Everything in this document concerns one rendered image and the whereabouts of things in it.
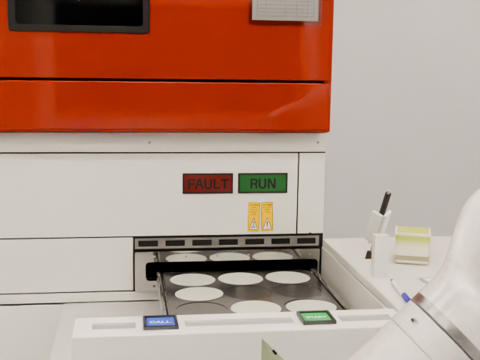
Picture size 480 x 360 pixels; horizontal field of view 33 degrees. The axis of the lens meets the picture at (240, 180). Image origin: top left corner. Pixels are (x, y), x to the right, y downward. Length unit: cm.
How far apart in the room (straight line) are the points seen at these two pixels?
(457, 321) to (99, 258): 107
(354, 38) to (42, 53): 191
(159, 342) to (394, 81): 240
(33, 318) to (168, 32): 73
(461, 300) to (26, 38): 113
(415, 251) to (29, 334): 90
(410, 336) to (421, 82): 260
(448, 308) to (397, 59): 256
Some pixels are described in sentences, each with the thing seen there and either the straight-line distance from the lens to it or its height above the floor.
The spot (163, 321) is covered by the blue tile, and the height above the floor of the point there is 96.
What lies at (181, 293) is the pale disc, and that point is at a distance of 170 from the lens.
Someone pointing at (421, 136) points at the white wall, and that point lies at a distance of 358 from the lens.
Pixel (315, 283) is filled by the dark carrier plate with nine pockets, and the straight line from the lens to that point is 180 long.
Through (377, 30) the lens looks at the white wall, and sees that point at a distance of 349.
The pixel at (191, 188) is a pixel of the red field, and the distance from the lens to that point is 187.
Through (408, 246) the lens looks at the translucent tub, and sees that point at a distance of 173.
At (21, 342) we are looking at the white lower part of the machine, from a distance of 197.
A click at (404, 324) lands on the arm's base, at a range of 104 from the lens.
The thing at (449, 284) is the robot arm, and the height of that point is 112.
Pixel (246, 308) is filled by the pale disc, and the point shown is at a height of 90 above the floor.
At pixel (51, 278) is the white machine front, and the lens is 192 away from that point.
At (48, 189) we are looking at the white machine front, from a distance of 187.
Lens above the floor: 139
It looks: 9 degrees down
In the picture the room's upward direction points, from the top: 1 degrees clockwise
